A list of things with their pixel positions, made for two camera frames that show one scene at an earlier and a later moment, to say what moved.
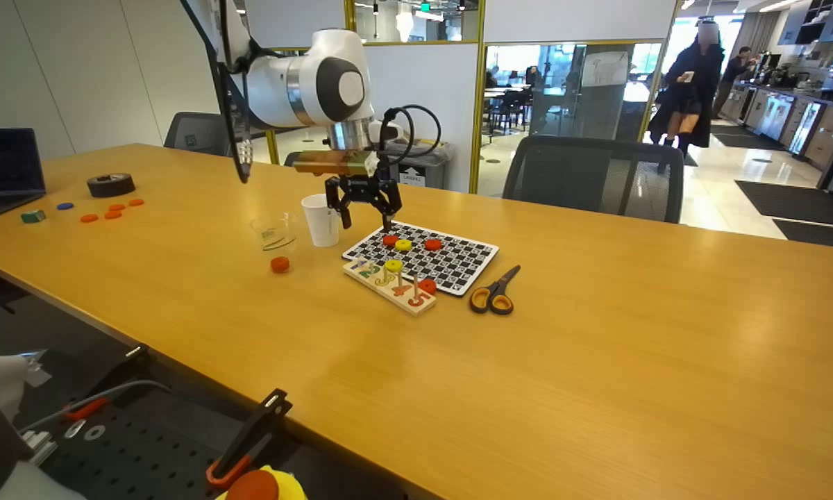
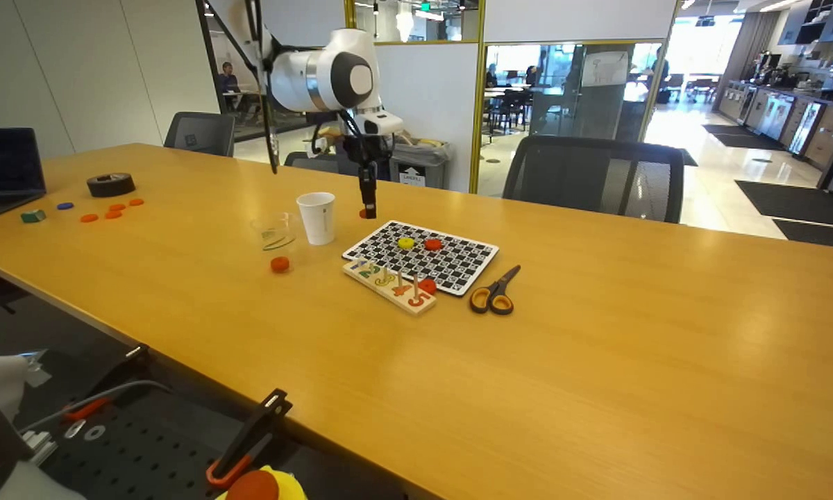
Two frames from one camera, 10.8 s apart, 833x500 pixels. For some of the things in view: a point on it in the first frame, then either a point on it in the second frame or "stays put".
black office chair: (598, 173) stays put
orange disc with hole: (278, 266) stays put
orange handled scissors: (495, 299) stays put
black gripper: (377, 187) to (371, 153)
